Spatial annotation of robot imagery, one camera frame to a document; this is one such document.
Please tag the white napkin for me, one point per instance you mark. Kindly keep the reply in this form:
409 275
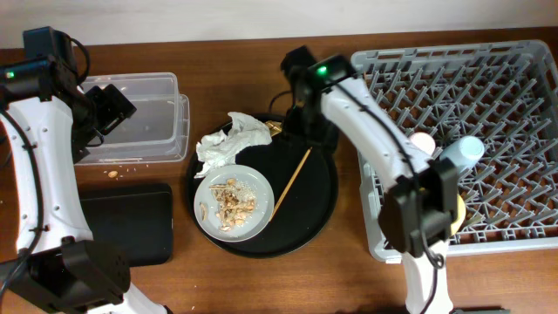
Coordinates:
219 149

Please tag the round black tray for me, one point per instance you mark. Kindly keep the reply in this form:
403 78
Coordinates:
307 206

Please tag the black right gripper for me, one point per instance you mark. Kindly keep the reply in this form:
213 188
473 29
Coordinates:
328 139

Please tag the wooden chopstick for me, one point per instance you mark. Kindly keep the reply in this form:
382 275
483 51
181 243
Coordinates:
291 182

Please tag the grey dishwasher rack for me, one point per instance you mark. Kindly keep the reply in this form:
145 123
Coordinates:
504 94

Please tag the light blue cup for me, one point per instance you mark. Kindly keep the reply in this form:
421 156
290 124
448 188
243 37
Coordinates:
464 153

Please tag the clear plastic bin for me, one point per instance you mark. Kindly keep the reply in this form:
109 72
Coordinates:
157 132

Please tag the gold foil wrapper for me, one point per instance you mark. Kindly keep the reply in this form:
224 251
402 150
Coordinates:
275 127

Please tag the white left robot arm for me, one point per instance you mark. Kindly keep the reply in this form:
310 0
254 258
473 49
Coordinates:
49 122

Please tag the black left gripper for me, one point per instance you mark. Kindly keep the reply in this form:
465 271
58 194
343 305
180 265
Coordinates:
119 109

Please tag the black rectangular bin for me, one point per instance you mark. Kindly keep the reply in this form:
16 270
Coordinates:
138 220

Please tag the yellow bowl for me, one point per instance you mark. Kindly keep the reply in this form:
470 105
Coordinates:
461 216

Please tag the grey plate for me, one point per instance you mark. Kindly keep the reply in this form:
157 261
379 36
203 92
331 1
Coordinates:
205 205

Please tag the pink cup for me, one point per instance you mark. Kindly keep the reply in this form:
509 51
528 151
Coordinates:
423 141

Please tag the food scraps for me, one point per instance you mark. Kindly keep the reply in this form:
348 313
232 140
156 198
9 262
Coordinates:
236 203

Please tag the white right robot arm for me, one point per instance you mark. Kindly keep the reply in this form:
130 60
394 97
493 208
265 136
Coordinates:
422 207

